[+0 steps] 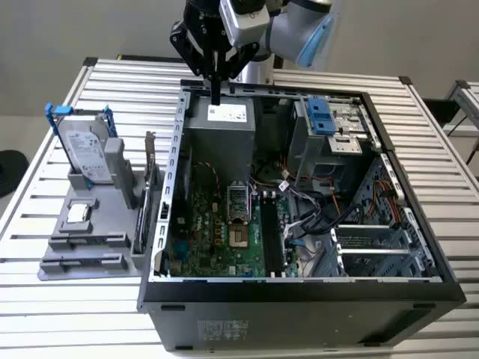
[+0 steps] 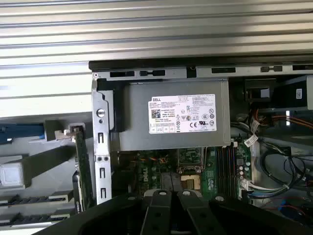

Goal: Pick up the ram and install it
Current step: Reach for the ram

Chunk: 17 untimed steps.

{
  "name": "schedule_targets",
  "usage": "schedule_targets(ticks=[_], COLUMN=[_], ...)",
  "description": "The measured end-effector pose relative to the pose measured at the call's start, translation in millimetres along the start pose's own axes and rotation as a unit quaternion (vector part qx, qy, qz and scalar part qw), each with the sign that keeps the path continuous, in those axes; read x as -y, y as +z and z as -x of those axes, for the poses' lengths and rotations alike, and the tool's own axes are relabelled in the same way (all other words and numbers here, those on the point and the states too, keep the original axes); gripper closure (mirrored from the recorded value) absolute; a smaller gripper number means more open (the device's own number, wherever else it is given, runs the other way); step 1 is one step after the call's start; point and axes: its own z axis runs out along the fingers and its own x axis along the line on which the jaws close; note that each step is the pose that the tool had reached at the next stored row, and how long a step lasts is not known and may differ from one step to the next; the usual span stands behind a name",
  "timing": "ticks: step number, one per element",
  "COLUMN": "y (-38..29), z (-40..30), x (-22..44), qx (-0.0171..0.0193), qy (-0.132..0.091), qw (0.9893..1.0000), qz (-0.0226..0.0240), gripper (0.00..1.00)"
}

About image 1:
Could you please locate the hard disk in blue carrier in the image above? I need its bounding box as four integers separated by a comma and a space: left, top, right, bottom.
44, 103, 119, 188

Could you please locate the black cable bundle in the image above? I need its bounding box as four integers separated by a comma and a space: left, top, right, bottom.
287, 203, 362, 240

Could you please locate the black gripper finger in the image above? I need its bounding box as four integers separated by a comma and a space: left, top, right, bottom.
170, 22, 217, 105
216, 43, 260, 105

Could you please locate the green motherboard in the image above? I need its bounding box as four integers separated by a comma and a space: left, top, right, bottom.
168, 179, 300, 280

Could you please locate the metal optical drive bay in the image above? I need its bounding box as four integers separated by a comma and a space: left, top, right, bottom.
287, 95, 377, 188

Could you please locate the silver CPU chip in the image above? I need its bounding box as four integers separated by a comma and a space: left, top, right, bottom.
66, 203, 92, 224

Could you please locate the grey power supply unit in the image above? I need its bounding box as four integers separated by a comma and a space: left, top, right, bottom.
186, 95, 257, 186

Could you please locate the orange red wire bundle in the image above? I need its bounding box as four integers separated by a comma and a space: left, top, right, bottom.
364, 179, 403, 227

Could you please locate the blue plastic drive latch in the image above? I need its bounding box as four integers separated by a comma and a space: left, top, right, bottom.
306, 97, 336, 135

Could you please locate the metal slat side table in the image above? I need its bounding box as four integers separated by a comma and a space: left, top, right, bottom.
443, 79, 479, 138

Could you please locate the red black twisted wire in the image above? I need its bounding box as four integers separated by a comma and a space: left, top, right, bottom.
192, 161, 222, 197

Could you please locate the mixed thin wire bundle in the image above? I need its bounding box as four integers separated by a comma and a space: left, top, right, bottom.
248, 164, 300, 199

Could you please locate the silver disk bay cage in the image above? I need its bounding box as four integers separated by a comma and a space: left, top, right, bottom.
331, 224, 428, 280

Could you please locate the graphics card with black cooler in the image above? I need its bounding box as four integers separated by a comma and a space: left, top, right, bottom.
133, 130, 158, 255

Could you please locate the black round object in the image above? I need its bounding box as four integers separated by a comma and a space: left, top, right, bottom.
0, 149, 30, 198

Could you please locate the grey plastic parts rack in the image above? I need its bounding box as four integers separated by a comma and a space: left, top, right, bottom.
36, 138, 165, 281

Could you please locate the CPU socket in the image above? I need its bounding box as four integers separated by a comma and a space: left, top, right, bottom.
228, 223, 250, 251

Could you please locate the black open PC case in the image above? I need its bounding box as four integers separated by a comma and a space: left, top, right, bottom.
136, 78, 468, 352

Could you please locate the metal socket cover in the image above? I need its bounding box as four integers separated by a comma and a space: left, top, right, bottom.
227, 179, 251, 224

